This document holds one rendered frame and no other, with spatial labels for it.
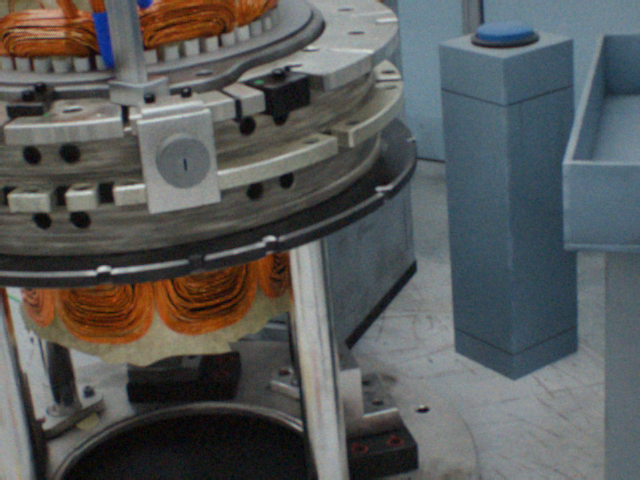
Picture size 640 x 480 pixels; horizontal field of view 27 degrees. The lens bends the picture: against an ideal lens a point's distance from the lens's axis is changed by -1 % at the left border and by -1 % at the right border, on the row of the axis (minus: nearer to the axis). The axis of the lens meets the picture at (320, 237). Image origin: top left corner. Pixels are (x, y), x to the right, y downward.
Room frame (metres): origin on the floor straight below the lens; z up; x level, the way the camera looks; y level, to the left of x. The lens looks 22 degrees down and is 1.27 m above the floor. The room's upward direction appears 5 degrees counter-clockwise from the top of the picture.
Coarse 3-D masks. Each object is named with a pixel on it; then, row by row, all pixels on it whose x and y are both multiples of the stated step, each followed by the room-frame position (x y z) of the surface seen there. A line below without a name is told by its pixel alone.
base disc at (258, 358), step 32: (256, 352) 0.93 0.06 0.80; (288, 352) 0.93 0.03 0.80; (352, 352) 0.92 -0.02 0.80; (96, 384) 0.90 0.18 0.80; (256, 384) 0.88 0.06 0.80; (384, 384) 0.86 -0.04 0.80; (416, 384) 0.86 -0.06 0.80; (128, 416) 0.85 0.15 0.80; (160, 416) 0.85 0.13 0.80; (256, 416) 0.84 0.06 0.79; (288, 416) 0.83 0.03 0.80; (416, 416) 0.81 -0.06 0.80; (448, 416) 0.80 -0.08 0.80; (64, 448) 0.81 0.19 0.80; (448, 448) 0.76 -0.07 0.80
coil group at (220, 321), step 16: (208, 272) 0.69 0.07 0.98; (224, 272) 0.69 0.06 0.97; (240, 272) 0.70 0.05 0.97; (160, 288) 0.68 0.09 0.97; (176, 288) 0.68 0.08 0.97; (192, 288) 0.68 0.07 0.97; (224, 288) 0.69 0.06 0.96; (240, 288) 0.70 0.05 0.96; (160, 304) 0.68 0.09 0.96; (192, 304) 0.68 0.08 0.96; (208, 304) 0.69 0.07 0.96; (240, 304) 0.70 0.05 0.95; (176, 320) 0.68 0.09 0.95; (208, 320) 0.69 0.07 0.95; (224, 320) 0.69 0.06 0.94
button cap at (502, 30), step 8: (488, 24) 0.94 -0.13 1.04; (496, 24) 0.93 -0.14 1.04; (504, 24) 0.93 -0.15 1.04; (512, 24) 0.93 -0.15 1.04; (520, 24) 0.93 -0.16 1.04; (528, 24) 0.93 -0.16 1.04; (480, 32) 0.92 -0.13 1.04; (488, 32) 0.92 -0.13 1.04; (496, 32) 0.92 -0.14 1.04; (504, 32) 0.91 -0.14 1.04; (512, 32) 0.91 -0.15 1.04; (520, 32) 0.91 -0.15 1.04; (528, 32) 0.92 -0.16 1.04; (488, 40) 0.92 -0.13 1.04; (496, 40) 0.91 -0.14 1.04; (504, 40) 0.91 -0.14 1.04; (512, 40) 0.91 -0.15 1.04
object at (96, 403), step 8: (80, 392) 0.87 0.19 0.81; (96, 392) 0.87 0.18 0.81; (80, 400) 0.86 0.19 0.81; (88, 400) 0.86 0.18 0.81; (96, 400) 0.86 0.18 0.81; (104, 400) 0.86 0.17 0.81; (88, 408) 0.85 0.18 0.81; (96, 408) 0.85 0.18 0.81; (40, 416) 0.84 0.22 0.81; (48, 416) 0.84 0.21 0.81; (72, 416) 0.84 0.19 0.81; (80, 416) 0.84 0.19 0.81; (88, 416) 0.85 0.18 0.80; (48, 424) 0.83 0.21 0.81; (56, 424) 0.83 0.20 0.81; (64, 424) 0.83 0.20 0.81; (72, 424) 0.84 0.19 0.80; (48, 432) 0.82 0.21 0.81; (56, 432) 0.83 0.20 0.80
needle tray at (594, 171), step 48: (624, 48) 0.80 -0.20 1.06; (624, 96) 0.79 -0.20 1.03; (576, 144) 0.60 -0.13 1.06; (624, 144) 0.70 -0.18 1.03; (576, 192) 0.57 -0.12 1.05; (624, 192) 0.56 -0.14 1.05; (576, 240) 0.57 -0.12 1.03; (624, 240) 0.56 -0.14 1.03; (624, 288) 0.63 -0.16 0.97; (624, 336) 0.63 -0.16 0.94; (624, 384) 0.63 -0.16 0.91; (624, 432) 0.63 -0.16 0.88
